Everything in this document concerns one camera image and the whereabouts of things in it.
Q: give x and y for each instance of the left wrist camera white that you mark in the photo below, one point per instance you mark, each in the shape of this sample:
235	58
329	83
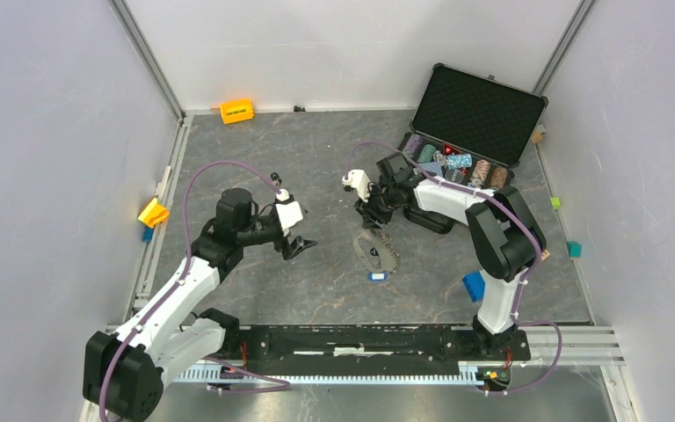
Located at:
289	211

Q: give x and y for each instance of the small black key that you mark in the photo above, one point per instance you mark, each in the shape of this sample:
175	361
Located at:
276	180

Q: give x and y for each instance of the tan cube by case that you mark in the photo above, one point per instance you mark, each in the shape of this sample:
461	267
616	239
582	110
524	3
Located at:
538	134

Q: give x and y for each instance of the blue green brick stack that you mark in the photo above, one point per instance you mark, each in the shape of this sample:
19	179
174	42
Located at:
475	286

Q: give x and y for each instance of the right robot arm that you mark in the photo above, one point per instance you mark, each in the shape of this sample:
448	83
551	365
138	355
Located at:
508	241

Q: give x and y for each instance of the yellow orange block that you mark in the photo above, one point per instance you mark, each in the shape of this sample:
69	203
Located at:
153	213

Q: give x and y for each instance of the small blue block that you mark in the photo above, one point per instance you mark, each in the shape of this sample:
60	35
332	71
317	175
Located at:
147	235

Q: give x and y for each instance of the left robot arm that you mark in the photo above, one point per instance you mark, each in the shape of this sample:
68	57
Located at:
127	371

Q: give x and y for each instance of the teal cube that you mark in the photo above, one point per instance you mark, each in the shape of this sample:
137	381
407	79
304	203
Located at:
574	249

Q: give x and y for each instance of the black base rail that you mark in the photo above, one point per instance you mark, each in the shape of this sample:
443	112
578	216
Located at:
368	349

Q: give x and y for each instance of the black poker chip case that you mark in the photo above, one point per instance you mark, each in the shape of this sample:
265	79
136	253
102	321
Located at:
489	120

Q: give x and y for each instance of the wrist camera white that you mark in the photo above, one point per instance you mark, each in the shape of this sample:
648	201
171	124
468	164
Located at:
289	211
357	180

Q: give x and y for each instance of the orange toy block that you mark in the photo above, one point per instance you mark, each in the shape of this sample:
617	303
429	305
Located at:
236	111

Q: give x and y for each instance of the blue key tag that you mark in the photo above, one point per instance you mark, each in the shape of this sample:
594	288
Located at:
377	277

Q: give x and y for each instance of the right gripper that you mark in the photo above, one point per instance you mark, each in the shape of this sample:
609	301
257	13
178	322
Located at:
371	217

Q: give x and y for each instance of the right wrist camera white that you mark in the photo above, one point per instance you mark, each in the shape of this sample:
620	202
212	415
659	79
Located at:
357	180

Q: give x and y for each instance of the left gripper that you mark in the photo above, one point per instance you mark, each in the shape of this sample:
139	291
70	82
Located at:
297	245

